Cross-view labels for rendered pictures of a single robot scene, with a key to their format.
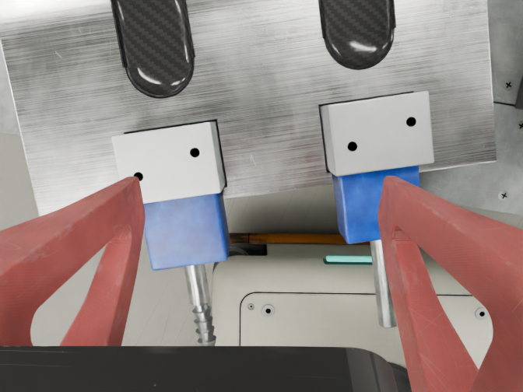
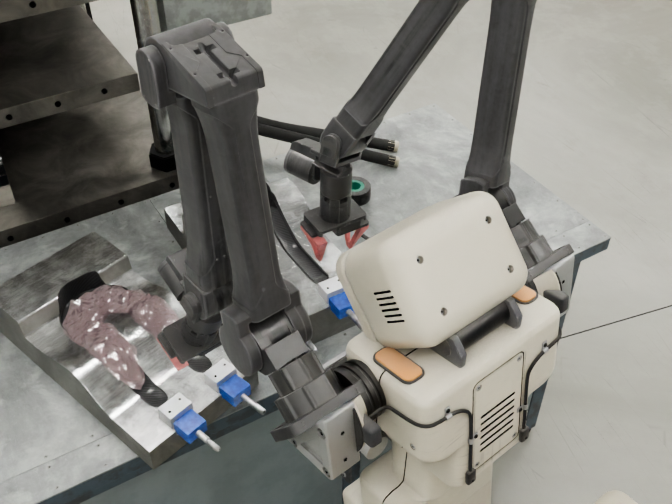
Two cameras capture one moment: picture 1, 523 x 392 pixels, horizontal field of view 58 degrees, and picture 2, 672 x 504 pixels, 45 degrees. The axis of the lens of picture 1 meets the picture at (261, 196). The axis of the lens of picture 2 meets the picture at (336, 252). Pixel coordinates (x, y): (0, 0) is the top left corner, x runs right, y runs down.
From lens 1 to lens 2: 136 cm
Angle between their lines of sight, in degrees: 56
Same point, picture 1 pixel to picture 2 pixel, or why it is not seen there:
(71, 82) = (137, 416)
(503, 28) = not seen: hidden behind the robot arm
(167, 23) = (154, 392)
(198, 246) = (196, 421)
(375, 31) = (206, 363)
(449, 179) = (262, 390)
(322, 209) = not seen: outside the picture
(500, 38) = not seen: hidden behind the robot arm
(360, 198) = (228, 387)
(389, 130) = (221, 368)
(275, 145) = (200, 396)
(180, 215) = (186, 418)
